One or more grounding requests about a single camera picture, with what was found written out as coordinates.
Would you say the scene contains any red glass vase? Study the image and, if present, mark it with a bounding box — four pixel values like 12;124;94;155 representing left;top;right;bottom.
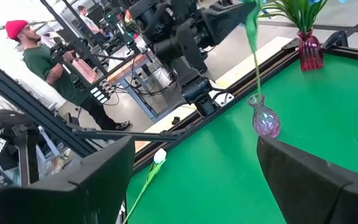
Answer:
296;28;325;72

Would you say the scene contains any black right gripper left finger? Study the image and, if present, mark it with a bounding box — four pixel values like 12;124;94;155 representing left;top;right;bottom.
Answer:
0;135;136;224

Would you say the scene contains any black power strip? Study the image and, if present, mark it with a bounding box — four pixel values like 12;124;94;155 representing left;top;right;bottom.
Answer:
89;82;113;105

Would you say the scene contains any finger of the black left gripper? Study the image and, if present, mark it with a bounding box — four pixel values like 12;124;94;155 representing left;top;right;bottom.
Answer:
202;1;257;46

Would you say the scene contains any wooden side table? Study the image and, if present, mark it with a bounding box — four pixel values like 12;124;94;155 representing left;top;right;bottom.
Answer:
106;51;180;124

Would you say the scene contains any person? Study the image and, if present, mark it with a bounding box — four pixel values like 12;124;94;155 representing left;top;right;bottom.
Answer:
76;5;106;35
4;19;132;131

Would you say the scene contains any black frame clamp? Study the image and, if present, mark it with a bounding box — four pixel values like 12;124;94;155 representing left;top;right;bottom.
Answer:
321;30;350;50

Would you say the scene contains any purple glass vase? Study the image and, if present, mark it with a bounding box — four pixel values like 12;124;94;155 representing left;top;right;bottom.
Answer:
247;94;282;139

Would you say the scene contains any white artificial tulip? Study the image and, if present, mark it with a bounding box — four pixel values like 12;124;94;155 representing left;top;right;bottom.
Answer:
243;0;264;99
122;147;168;224

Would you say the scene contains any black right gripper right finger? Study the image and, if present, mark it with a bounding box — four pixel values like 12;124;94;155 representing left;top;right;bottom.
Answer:
256;135;358;224

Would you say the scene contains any green table mat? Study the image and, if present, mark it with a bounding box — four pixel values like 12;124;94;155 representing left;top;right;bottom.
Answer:
124;51;358;224

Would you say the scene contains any black rounded bag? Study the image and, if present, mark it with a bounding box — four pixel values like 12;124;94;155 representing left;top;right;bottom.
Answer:
0;108;40;133

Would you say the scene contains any pink box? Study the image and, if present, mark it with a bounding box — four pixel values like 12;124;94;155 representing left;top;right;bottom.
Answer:
72;58;98;84

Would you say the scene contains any black handheld device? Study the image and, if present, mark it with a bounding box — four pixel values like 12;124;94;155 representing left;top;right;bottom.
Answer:
50;41;76;62

